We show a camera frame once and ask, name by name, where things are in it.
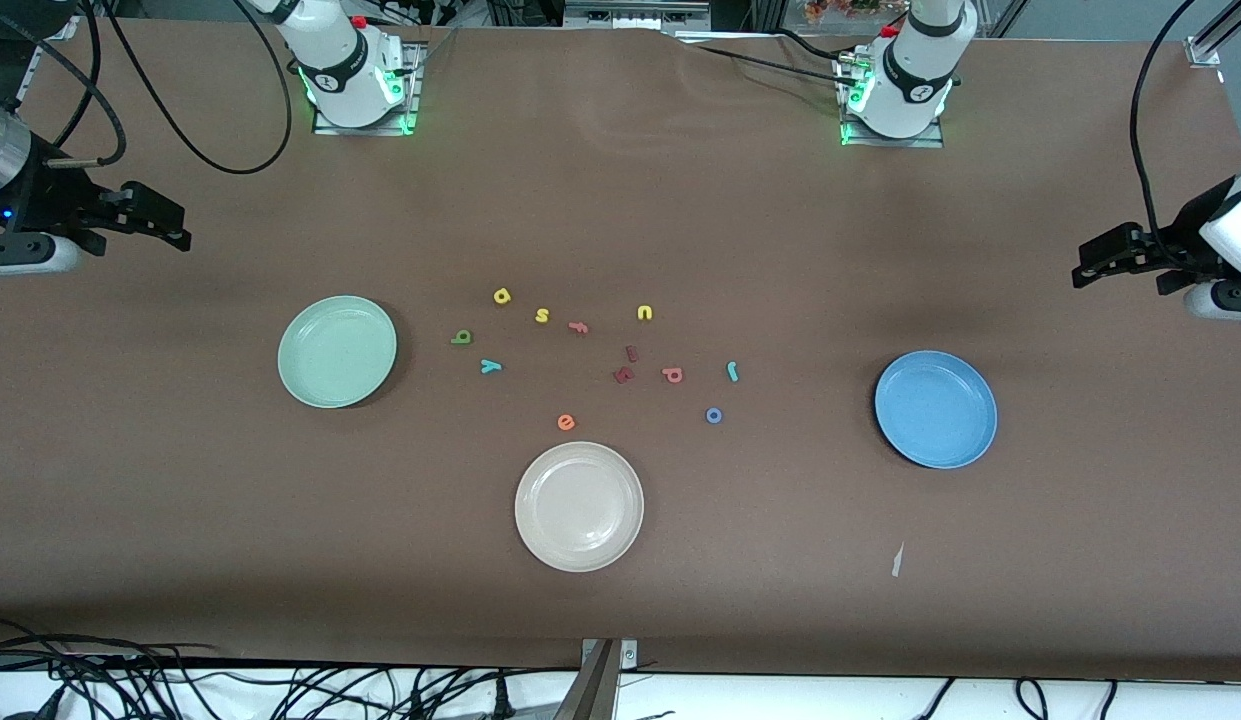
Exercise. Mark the white tape scrap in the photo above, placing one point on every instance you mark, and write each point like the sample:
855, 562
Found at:
897, 560

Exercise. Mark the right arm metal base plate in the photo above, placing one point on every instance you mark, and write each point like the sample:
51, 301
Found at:
340, 130

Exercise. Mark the green plate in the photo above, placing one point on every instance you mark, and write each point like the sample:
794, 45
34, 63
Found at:
320, 370

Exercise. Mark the brown table cover sheet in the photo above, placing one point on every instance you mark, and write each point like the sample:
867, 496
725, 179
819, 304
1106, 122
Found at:
620, 200

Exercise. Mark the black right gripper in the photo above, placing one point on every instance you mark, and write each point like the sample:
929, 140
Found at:
52, 192

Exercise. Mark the dark red letter k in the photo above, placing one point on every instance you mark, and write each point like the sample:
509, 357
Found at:
623, 376

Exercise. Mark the grey metal box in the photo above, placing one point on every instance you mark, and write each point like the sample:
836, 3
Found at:
630, 12

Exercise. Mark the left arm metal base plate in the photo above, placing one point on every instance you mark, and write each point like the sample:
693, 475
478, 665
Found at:
890, 143

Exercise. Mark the orange artificial flowers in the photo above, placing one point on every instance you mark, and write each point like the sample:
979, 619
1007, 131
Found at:
830, 10

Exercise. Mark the coral letter p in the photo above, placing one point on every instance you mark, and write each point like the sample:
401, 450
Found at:
675, 377

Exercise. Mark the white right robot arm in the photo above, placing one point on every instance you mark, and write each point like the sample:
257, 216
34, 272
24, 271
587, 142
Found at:
340, 75

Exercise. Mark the aluminium frame profile corner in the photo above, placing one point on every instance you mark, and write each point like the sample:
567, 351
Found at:
1208, 45

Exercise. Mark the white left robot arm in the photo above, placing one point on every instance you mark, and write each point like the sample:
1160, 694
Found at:
910, 80

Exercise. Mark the teal letter y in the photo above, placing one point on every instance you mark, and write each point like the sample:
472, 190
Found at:
491, 366

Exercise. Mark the beige plate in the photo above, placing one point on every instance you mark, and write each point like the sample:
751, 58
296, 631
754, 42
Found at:
580, 507

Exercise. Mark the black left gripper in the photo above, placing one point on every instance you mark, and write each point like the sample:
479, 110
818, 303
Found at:
1178, 238

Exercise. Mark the blue plate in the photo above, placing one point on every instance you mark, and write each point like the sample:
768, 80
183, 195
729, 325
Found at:
950, 440

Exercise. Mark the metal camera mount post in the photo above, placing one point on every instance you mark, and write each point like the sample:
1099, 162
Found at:
600, 690

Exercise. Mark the aluminium frame side rail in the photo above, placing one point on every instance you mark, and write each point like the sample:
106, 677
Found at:
28, 85

